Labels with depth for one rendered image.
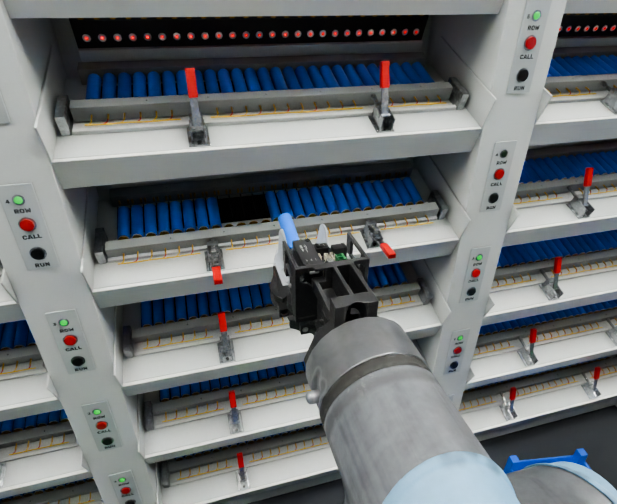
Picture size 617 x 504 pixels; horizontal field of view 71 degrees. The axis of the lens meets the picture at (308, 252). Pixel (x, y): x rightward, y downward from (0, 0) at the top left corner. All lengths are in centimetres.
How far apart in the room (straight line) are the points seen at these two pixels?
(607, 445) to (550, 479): 110
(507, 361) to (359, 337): 86
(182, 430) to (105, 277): 39
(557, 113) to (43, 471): 110
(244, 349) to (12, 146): 47
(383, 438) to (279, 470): 85
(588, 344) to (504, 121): 72
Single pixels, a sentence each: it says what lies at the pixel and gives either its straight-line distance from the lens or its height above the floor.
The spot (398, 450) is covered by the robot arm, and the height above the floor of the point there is 85.
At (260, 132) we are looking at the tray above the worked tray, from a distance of 63.
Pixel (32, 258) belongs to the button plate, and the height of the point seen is 77.
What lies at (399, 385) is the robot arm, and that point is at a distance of 29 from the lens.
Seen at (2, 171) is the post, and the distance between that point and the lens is 64.
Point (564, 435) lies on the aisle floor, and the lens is 151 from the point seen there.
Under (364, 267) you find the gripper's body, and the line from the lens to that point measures 40.
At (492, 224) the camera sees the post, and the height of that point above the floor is 72.
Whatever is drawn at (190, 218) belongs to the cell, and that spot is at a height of 76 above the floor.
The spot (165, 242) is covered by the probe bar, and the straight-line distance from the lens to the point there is 70.
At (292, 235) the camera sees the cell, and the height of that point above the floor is 81.
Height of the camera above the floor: 107
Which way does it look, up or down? 30 degrees down
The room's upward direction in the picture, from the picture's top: straight up
